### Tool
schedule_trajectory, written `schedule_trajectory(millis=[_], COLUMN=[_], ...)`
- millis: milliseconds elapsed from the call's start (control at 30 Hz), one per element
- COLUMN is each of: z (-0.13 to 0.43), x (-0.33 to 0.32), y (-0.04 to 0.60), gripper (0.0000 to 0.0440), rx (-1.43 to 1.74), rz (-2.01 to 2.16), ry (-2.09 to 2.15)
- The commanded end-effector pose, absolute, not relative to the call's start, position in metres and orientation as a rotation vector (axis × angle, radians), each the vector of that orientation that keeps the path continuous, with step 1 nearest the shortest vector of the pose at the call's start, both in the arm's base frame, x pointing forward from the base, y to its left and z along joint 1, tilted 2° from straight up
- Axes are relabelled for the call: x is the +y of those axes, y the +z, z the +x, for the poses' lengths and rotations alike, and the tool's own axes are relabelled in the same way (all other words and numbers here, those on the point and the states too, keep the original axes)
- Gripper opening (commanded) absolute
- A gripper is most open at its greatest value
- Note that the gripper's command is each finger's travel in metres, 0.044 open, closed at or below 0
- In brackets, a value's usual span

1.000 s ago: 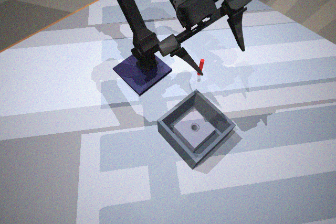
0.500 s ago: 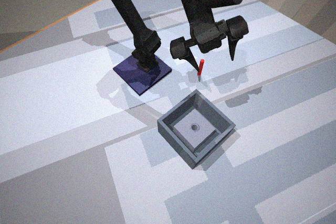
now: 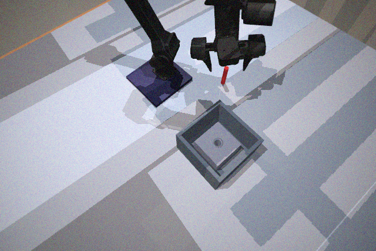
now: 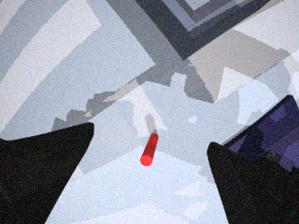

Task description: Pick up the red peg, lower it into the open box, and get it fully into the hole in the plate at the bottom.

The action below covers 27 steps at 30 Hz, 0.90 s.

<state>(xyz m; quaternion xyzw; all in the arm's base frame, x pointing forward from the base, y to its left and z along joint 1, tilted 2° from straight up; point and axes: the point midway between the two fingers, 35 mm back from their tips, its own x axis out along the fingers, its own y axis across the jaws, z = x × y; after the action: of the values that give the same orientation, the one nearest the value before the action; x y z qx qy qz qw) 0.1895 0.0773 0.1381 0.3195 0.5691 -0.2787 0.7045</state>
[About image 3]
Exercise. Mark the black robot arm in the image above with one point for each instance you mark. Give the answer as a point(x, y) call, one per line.
point(230, 50)

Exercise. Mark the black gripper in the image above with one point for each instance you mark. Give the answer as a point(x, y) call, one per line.
point(199, 49)

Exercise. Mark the red peg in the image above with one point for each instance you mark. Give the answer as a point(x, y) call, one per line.
point(226, 68)

